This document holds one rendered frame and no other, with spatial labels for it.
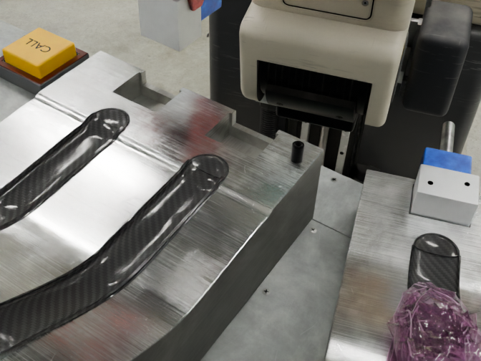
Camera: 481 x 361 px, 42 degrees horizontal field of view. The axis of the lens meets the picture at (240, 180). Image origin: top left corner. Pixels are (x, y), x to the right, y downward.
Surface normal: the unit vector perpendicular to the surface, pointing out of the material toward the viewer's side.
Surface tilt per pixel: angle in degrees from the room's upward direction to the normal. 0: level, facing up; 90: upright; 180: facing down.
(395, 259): 0
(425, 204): 90
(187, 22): 90
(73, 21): 0
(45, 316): 28
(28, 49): 0
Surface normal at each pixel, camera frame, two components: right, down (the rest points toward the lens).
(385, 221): 0.03, -0.70
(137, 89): 0.84, 0.40
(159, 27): -0.57, 0.57
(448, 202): -0.29, 0.68
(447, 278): -0.20, -0.75
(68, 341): 0.28, -0.89
